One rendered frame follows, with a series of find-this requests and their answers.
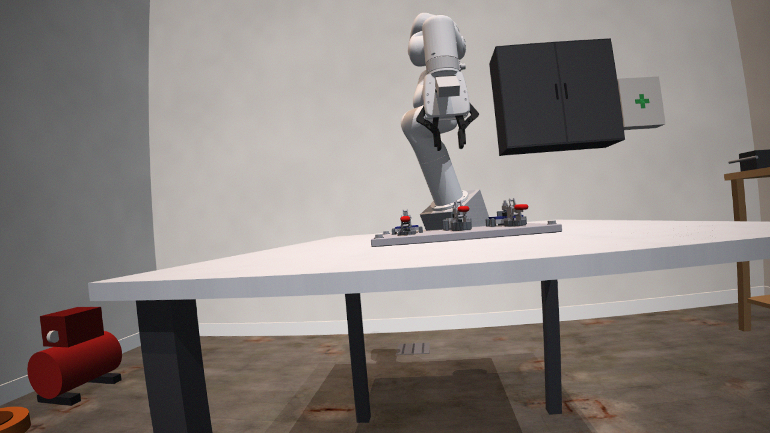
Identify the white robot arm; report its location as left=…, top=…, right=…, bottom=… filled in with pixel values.
left=401, top=13, right=469, bottom=211

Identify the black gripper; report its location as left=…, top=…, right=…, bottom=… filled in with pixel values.
left=416, top=68, right=479, bottom=151

